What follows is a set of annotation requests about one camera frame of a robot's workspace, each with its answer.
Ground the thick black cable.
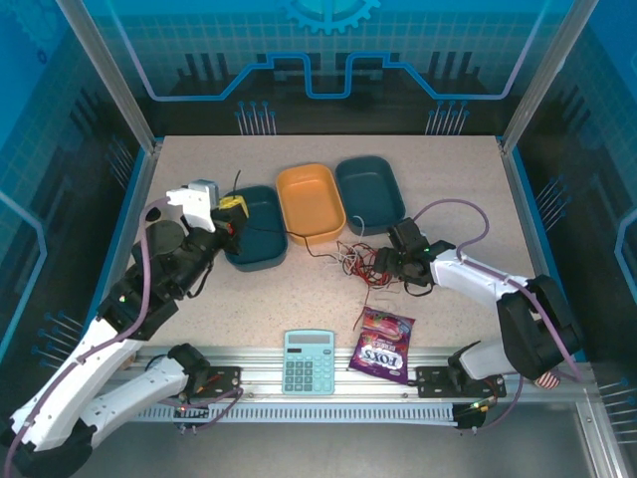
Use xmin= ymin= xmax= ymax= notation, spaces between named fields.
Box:
xmin=232 ymin=170 xmax=349 ymax=263

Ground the small teal plastic bin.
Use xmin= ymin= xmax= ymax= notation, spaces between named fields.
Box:
xmin=221 ymin=184 xmax=289 ymax=273

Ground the large teal plastic bin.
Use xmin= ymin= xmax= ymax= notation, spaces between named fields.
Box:
xmin=334 ymin=155 xmax=407 ymax=236

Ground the orange plastic bin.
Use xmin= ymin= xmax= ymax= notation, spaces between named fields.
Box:
xmin=276 ymin=163 xmax=347 ymax=246

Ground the purple candy bag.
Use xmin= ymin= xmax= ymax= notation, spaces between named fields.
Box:
xmin=346 ymin=306 xmax=417 ymax=384

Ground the light blue calculator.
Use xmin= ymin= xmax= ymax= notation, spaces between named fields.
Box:
xmin=282 ymin=329 xmax=337 ymax=397

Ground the aluminium table side rail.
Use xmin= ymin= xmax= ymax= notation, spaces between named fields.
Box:
xmin=74 ymin=138 xmax=165 ymax=362
xmin=499 ymin=138 xmax=586 ymax=362

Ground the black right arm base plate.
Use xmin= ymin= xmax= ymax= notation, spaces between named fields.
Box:
xmin=414 ymin=364 xmax=508 ymax=399

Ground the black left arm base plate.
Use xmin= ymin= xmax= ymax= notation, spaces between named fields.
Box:
xmin=196 ymin=364 xmax=244 ymax=399

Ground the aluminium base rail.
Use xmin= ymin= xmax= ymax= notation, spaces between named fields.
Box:
xmin=118 ymin=345 xmax=598 ymax=405

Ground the white slotted cable duct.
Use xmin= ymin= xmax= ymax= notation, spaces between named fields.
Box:
xmin=141 ymin=401 xmax=457 ymax=424

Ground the aluminium frame post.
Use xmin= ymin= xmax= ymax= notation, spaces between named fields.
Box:
xmin=500 ymin=0 xmax=601 ymax=153
xmin=53 ymin=0 xmax=165 ymax=153

